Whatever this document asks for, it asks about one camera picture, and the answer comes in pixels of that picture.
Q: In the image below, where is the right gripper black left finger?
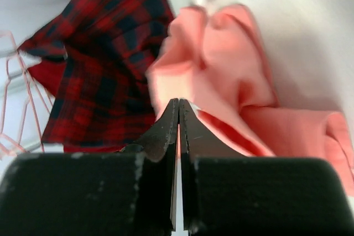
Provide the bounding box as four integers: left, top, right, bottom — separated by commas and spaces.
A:
1, 98, 179, 235

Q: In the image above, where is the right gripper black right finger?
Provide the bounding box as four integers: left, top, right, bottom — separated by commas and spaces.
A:
179, 99, 353, 235

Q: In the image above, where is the pink skirt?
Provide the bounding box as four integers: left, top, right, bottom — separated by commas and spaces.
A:
147, 4, 353, 195

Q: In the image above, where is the red black plaid skirt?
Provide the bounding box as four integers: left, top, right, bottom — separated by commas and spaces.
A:
19, 0, 173, 149

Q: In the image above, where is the pink wire hanger far left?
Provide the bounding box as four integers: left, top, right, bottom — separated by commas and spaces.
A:
1, 30, 54, 158

